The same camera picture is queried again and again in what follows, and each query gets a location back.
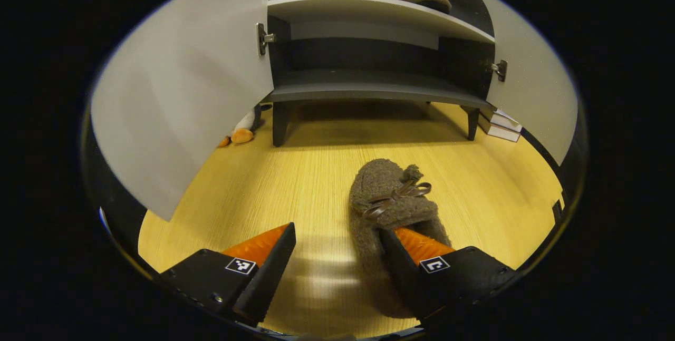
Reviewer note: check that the white shoe cabinet door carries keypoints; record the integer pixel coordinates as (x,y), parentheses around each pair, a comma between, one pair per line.
(538,83)
(184,93)

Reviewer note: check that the penguin plush toy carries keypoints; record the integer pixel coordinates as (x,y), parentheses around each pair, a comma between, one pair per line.
(242,135)

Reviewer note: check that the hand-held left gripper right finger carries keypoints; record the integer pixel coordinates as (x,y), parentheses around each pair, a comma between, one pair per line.
(406,278)

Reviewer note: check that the white book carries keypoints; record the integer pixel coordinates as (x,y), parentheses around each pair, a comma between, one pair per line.
(498,134)
(503,119)

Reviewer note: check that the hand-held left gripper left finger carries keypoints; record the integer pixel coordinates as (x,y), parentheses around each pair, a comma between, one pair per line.
(271,275)

